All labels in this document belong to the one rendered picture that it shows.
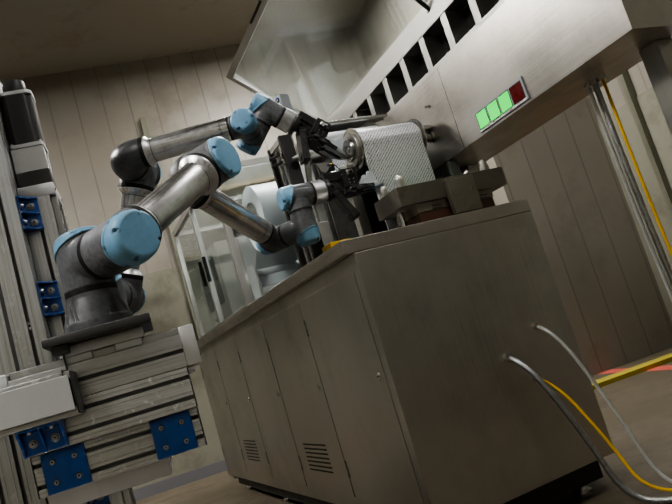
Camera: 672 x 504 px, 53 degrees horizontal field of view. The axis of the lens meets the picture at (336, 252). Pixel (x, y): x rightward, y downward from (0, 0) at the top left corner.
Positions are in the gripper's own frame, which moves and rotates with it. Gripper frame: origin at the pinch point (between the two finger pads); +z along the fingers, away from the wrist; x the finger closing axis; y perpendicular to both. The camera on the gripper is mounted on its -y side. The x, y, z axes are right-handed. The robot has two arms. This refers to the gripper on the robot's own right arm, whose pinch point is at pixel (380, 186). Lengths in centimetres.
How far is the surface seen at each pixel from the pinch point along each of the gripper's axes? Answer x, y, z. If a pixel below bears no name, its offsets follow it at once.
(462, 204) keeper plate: -22.0, -15.9, 12.9
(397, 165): -0.2, 5.9, 8.7
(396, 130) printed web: 0.3, 18.2, 12.9
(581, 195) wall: 148, 3, 231
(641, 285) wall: 145, -66, 251
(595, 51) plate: -72, 6, 30
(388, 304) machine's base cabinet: -26, -39, -24
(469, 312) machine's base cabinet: -26, -48, 0
